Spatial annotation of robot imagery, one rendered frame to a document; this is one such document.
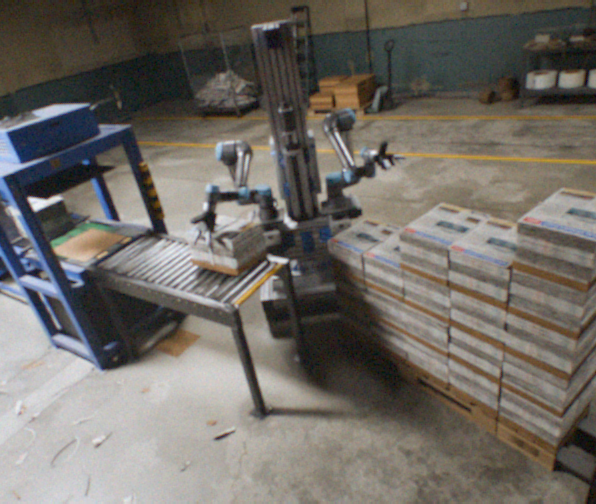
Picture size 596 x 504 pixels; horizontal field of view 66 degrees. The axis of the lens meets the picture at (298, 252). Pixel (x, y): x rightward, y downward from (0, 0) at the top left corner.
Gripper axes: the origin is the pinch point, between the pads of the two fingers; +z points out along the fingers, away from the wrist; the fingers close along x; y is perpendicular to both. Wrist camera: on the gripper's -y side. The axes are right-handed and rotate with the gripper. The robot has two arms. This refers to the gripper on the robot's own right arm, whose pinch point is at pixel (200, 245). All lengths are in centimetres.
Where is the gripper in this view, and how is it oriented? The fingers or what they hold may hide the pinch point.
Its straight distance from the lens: 264.2
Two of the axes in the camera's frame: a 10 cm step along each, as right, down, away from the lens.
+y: 5.4, 0.7, 8.4
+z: -1.6, 9.9, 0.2
